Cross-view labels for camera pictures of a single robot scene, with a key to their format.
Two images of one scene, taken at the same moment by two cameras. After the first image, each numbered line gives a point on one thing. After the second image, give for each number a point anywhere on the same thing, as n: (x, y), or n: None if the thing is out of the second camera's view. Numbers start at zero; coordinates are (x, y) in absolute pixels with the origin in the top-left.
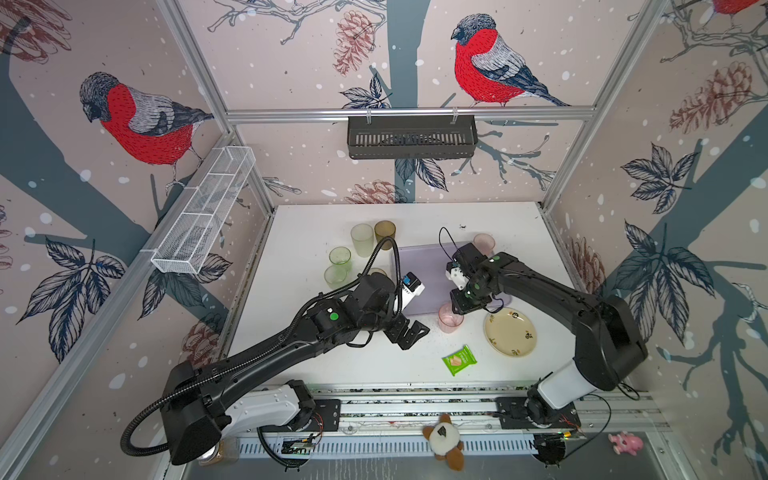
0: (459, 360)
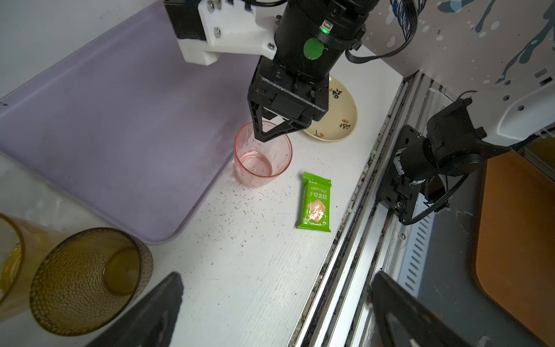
0: (315, 211)
